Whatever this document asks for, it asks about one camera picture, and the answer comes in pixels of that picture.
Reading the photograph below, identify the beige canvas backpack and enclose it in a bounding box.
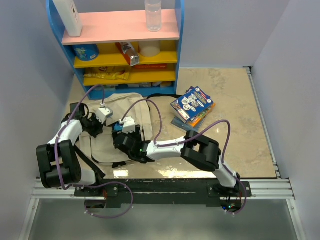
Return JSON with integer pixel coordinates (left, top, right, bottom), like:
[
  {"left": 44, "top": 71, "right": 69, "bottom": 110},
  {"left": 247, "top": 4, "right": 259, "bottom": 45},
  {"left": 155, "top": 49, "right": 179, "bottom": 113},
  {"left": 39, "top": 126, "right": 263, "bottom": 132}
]
[{"left": 76, "top": 93, "right": 160, "bottom": 174}]

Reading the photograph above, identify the blue dinosaur pencil case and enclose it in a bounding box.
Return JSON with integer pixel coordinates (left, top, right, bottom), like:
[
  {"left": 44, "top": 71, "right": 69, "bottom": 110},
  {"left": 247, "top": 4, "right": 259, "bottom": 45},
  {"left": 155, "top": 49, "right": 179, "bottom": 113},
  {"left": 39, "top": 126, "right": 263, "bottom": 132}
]
[{"left": 112, "top": 122, "right": 123, "bottom": 133}]

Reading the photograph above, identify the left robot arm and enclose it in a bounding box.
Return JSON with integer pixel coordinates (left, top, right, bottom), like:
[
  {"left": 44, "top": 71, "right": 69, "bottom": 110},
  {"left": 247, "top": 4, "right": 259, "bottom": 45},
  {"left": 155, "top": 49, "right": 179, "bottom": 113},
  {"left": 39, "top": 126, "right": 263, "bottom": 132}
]
[{"left": 36, "top": 103, "right": 113, "bottom": 196}]

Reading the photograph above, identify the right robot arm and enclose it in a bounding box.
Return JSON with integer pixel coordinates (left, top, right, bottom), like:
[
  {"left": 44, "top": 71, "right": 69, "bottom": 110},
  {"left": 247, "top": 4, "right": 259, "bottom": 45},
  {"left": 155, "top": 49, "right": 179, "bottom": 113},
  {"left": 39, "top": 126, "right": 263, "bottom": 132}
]
[{"left": 112, "top": 130, "right": 241, "bottom": 197}]

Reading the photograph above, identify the yellow chips bag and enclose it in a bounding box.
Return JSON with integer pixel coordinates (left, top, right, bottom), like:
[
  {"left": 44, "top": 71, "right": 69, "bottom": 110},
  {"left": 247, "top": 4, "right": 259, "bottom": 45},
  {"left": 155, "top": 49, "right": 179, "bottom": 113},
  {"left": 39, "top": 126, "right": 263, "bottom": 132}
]
[{"left": 84, "top": 66, "right": 132, "bottom": 81}]

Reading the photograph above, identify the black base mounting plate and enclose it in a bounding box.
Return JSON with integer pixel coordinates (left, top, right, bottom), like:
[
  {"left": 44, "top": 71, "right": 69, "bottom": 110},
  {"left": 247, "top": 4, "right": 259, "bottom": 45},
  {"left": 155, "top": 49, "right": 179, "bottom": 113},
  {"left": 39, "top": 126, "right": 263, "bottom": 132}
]
[{"left": 74, "top": 178, "right": 252, "bottom": 210}]

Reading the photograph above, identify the purple book underneath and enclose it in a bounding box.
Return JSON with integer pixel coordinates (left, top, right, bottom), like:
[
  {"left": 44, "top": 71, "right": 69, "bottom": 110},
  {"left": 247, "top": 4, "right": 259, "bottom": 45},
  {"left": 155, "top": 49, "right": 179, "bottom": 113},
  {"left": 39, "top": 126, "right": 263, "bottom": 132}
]
[{"left": 171, "top": 103, "right": 216, "bottom": 131}]

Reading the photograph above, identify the white packets bottom shelf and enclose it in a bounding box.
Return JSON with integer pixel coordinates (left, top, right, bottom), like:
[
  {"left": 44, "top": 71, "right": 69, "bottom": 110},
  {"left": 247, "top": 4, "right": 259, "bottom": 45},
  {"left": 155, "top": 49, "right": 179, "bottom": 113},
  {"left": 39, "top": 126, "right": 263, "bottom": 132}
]
[{"left": 103, "top": 81, "right": 174, "bottom": 91}]

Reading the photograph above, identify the blue comic book top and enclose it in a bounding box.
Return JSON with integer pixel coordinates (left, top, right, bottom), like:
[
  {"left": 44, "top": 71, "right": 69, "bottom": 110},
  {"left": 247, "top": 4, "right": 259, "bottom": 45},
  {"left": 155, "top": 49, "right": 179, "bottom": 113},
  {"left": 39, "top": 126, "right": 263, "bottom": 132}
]
[{"left": 170, "top": 86, "right": 215, "bottom": 123}]

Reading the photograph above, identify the blue snack cup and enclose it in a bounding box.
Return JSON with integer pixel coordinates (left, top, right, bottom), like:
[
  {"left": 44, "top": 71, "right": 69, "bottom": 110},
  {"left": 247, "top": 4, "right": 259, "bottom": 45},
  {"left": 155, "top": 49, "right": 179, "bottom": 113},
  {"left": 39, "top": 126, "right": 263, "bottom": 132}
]
[{"left": 72, "top": 44, "right": 100, "bottom": 62}]

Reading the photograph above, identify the blue shelf unit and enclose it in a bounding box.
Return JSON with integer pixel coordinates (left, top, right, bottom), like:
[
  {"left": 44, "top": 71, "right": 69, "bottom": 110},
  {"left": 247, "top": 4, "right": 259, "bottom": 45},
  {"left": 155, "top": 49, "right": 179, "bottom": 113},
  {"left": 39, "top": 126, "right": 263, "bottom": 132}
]
[{"left": 46, "top": 0, "right": 185, "bottom": 97}]

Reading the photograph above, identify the red silver snack packet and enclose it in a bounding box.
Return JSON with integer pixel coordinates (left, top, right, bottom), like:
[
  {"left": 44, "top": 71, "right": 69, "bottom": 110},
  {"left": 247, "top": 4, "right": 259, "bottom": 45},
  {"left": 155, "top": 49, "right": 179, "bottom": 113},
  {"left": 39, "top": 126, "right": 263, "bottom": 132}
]
[{"left": 115, "top": 42, "right": 140, "bottom": 67}]

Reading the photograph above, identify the white cylindrical container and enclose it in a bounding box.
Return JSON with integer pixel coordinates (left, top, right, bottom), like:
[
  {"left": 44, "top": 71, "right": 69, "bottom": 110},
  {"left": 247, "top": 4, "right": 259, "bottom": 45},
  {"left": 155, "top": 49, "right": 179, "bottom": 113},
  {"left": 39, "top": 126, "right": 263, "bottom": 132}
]
[{"left": 138, "top": 41, "right": 161, "bottom": 58}]

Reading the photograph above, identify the white rectangular bottle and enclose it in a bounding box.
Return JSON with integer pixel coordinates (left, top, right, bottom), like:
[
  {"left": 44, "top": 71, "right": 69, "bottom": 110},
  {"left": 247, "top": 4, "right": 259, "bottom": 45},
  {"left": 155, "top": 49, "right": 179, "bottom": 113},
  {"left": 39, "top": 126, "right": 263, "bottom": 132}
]
[{"left": 53, "top": 0, "right": 83, "bottom": 37}]

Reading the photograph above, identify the clear plastic bottle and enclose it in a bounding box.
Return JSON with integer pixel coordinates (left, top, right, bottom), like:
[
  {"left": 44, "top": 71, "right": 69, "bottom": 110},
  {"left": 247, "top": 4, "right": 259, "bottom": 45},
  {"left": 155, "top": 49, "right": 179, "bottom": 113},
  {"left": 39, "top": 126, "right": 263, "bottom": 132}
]
[{"left": 144, "top": 0, "right": 162, "bottom": 32}]

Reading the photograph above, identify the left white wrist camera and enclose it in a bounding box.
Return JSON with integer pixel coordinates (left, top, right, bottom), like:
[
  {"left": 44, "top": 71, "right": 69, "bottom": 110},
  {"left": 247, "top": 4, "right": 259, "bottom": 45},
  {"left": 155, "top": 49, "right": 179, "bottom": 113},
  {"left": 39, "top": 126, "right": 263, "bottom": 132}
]
[{"left": 95, "top": 103, "right": 113, "bottom": 124}]

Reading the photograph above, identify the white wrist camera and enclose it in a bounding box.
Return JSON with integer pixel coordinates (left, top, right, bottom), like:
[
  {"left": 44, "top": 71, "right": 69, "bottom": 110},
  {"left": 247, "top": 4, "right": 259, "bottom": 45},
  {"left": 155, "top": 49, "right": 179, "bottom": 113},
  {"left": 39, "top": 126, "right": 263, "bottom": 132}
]
[
  {"left": 95, "top": 103, "right": 113, "bottom": 124},
  {"left": 119, "top": 116, "right": 136, "bottom": 134}
]

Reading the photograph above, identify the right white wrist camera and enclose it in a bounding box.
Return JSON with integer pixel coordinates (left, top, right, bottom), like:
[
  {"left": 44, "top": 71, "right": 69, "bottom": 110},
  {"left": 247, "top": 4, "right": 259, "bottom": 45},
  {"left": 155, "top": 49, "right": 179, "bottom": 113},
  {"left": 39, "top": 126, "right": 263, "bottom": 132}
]
[{"left": 119, "top": 116, "right": 136, "bottom": 134}]

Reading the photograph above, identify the aluminium frame rail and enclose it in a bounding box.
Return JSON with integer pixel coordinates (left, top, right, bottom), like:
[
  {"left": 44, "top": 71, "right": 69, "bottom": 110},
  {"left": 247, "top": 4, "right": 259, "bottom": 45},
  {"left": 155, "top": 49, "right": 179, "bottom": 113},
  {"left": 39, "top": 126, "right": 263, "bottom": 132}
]
[{"left": 31, "top": 178, "right": 295, "bottom": 200}]

